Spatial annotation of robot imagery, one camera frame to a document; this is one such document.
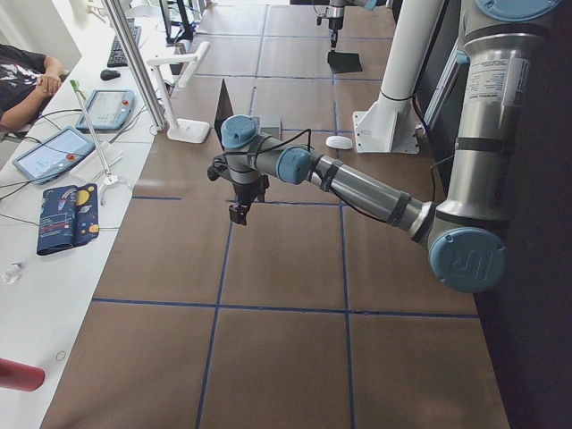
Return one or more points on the black desk mouse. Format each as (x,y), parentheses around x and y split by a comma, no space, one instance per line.
(107,74)

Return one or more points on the thin rod on stand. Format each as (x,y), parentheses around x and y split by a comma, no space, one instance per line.
(110,180)

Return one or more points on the red cylinder bottle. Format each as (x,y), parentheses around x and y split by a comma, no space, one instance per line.
(20,377)

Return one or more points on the seated person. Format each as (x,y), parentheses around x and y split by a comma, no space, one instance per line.
(28,82)

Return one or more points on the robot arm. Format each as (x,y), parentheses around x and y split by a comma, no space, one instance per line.
(368,5)
(463,234)

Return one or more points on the grey laptop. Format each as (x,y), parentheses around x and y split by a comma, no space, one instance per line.
(269,124)

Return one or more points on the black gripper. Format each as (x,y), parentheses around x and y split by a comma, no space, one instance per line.
(245,193)
(332,23)

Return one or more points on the white desk lamp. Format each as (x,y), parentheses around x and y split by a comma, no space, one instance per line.
(180,128)

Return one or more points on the teach pendant near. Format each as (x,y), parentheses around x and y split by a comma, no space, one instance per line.
(54,156)

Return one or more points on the teach pendant far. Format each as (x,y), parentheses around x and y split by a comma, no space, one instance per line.
(109,109)

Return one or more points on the metal cup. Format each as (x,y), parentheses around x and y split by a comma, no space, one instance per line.
(180,48)

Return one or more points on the navy space pattern pouch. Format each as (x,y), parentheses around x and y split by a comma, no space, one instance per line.
(68,218)

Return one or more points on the teach pendant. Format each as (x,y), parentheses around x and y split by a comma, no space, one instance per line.
(54,156)
(109,109)

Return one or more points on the white computer mouse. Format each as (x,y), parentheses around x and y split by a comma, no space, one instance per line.
(339,142)

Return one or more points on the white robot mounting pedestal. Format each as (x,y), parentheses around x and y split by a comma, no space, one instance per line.
(389,125)

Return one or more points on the aluminium frame post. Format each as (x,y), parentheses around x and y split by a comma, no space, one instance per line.
(135,62)

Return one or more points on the black mouse pad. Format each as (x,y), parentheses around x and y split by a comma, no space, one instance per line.
(344,62)

